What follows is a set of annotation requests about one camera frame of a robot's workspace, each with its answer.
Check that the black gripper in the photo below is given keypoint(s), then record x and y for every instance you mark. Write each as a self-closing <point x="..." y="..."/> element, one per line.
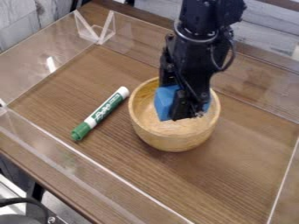
<point x="192" y="57"/>

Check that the blue block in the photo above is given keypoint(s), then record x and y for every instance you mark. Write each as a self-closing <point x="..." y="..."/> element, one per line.
<point x="163" y="99"/>

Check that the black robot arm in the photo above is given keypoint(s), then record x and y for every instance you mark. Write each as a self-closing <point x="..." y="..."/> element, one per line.
<point x="203" y="15"/>

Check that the clear acrylic tray walls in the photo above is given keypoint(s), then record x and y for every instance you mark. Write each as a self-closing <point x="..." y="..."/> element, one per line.
<point x="237" y="179"/>

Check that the green white marker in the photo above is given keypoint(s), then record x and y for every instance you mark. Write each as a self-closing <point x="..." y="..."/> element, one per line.
<point x="98" y="114"/>

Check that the brown wooden bowl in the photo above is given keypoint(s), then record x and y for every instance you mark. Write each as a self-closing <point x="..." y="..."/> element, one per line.
<point x="173" y="136"/>

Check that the clear acrylic corner bracket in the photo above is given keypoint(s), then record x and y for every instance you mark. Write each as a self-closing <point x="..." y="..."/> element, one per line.
<point x="94" y="33"/>

